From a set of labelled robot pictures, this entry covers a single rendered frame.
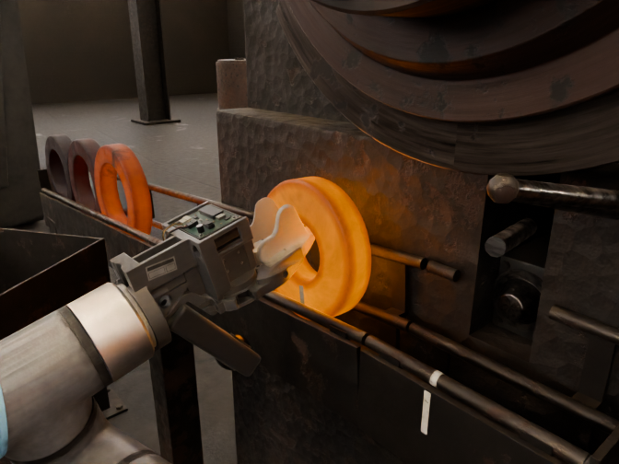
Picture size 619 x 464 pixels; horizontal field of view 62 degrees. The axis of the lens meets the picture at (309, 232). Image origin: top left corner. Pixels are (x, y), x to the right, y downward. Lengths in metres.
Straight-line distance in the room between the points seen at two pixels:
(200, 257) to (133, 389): 1.25
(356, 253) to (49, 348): 0.28
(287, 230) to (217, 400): 1.11
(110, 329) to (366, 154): 0.30
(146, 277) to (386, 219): 0.25
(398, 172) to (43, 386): 0.36
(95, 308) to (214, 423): 1.09
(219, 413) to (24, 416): 1.13
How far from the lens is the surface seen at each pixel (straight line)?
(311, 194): 0.52
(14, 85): 3.19
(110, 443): 0.49
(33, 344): 0.44
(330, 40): 0.41
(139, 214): 0.92
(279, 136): 0.66
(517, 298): 0.50
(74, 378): 0.44
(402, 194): 0.53
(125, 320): 0.44
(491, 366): 0.48
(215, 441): 1.46
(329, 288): 0.53
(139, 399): 1.64
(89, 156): 1.11
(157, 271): 0.45
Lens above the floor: 0.96
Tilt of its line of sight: 20 degrees down
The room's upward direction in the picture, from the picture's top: straight up
